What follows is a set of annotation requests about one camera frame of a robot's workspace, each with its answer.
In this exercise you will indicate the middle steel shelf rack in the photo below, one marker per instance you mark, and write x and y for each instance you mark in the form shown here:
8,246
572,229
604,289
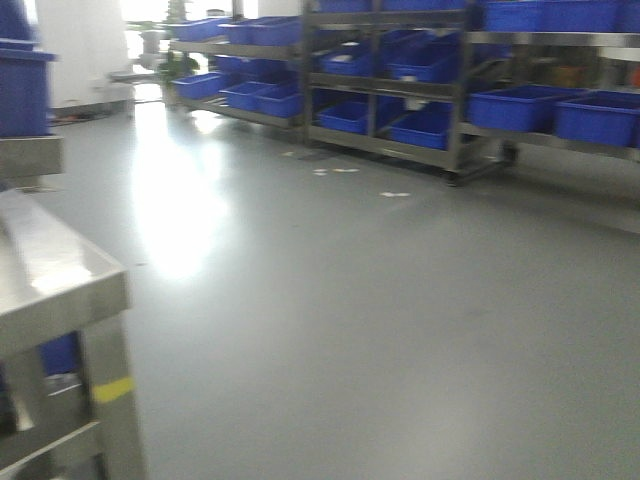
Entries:
393,78

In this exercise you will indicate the steel shelf rack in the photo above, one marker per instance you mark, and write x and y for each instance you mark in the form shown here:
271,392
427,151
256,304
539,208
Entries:
393,78
571,44
252,73

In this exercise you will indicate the far left steel shelf rack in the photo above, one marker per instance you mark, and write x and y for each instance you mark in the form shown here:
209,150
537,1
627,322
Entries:
252,73

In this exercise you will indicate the right steel shelf rack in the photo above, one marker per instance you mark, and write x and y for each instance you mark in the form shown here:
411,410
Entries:
571,44

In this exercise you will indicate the green potted plant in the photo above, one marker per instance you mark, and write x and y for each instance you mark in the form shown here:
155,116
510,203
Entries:
175,64

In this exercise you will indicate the blue bin right rack left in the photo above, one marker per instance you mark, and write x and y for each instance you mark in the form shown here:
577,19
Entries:
525,108

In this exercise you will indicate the blue bin rack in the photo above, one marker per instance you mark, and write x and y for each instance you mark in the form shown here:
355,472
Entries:
602,117
525,108

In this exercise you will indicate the blue bin at left edge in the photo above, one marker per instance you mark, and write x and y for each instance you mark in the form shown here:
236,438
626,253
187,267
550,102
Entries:
24,77

